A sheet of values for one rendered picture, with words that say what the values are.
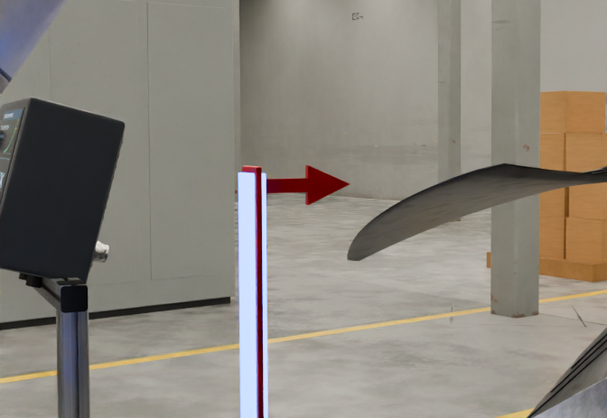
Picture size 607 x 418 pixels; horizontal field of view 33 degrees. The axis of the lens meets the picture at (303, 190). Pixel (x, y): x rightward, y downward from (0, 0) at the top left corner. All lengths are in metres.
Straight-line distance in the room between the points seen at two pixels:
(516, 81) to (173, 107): 2.33
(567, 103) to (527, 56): 2.17
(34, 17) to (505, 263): 6.44
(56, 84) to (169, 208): 1.16
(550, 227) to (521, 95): 2.51
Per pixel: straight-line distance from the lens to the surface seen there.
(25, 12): 0.61
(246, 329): 0.61
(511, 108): 6.89
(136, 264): 7.08
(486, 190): 0.62
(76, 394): 1.14
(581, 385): 0.89
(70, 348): 1.12
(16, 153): 1.15
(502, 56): 6.96
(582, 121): 9.22
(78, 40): 6.88
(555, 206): 9.15
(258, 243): 0.59
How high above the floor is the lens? 1.21
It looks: 3 degrees down
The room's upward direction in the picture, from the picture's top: straight up
